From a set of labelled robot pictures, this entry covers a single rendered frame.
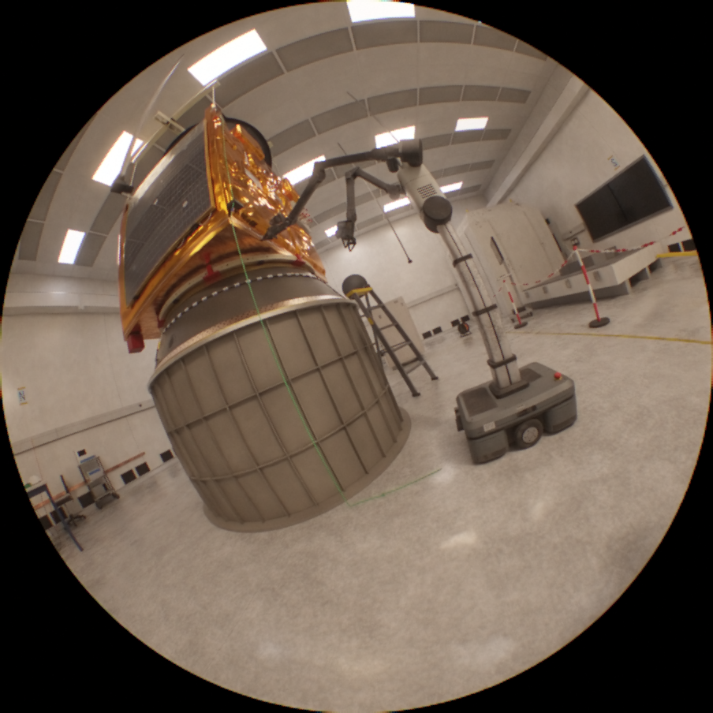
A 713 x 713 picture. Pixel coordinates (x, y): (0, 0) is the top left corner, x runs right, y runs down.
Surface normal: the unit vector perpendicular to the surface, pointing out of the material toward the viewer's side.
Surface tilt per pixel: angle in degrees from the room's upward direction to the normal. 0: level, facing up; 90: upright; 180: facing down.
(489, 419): 45
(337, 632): 0
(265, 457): 90
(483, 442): 90
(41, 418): 90
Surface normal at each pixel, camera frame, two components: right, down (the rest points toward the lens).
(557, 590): -0.39, -0.92
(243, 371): 0.29, -0.10
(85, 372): 0.91, -0.38
